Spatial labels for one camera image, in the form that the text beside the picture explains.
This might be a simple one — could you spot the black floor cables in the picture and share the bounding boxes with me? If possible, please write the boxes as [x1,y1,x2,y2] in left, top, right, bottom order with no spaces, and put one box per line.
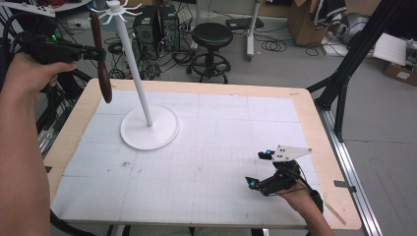
[255,29,324,57]

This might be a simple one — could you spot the black wrist strap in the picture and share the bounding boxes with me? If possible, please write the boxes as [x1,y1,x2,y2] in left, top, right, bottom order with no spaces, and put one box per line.
[308,189,326,214]

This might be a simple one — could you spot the black metal frame stand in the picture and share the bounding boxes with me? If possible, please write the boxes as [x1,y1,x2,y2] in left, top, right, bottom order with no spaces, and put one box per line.
[306,0,417,143]

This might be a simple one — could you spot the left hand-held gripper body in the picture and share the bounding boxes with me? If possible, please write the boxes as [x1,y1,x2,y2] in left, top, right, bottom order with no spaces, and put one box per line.
[19,31,86,65]

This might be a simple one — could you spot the large cardboard box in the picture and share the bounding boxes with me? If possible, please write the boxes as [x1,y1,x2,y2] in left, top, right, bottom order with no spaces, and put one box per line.
[287,0,346,47]

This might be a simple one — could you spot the wooden table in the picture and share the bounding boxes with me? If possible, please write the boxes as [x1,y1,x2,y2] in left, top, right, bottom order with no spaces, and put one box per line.
[43,78,363,231]

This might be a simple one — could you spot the thin wooden stick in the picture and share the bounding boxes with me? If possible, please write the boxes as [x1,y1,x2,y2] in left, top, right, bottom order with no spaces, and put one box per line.
[324,202,347,226]

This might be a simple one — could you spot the dark striped garment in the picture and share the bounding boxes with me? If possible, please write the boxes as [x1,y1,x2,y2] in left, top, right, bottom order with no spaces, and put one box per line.
[314,0,347,31]

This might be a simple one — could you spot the small cardboard box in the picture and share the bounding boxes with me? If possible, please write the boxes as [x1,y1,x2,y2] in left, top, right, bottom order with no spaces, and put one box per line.
[382,62,417,89]

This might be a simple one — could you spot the black round stool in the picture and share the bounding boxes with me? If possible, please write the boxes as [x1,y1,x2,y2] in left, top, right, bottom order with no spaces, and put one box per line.
[186,22,235,85]

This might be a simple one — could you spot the white foam board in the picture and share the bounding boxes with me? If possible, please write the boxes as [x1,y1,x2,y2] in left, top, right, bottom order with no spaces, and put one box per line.
[373,32,408,67]

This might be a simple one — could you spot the white floor stand pole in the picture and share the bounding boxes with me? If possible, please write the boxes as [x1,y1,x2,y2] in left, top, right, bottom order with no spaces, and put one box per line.
[245,0,263,62]

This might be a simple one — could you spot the grey round appliance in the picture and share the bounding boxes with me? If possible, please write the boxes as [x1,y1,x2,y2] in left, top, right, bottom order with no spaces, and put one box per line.
[339,12,371,46]

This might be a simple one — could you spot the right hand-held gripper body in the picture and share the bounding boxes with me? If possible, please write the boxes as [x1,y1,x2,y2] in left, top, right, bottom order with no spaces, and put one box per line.
[260,145,313,198]

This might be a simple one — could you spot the white utensil stand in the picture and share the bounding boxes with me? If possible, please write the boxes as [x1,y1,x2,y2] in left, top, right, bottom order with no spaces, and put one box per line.
[89,0,181,151]

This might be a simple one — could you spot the thick black cable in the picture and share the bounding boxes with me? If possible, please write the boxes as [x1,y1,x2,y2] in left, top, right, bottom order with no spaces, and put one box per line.
[48,208,99,236]

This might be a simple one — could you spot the black flat device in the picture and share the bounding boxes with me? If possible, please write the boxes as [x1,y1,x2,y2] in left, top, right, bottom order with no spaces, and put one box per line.
[225,17,266,31]

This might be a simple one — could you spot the aluminium rail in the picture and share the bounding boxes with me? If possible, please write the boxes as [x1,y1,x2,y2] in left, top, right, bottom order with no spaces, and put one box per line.
[315,104,384,236]

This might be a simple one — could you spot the black computer tower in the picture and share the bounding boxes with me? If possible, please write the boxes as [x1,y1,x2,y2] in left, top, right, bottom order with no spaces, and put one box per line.
[159,4,182,52]
[132,5,162,54]

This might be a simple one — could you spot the person's left hand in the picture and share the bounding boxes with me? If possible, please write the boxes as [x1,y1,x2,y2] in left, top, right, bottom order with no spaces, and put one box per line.
[0,52,78,103]

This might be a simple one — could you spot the brown wooden spoon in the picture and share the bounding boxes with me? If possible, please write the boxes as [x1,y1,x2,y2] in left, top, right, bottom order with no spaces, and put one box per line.
[89,10,113,104]

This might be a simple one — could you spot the grey tape strip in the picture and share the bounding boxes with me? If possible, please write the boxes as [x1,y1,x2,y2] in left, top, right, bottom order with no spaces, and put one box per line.
[332,179,358,194]

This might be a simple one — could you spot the white controller device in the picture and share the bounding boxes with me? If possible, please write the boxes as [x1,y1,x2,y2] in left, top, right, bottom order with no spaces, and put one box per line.
[0,0,57,19]

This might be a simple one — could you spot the person's right hand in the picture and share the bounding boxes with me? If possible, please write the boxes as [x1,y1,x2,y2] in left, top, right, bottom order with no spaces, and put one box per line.
[277,181,319,218]

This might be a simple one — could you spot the white grid mat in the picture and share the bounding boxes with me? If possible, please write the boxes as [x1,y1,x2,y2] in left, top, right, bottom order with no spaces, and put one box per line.
[51,89,324,227]

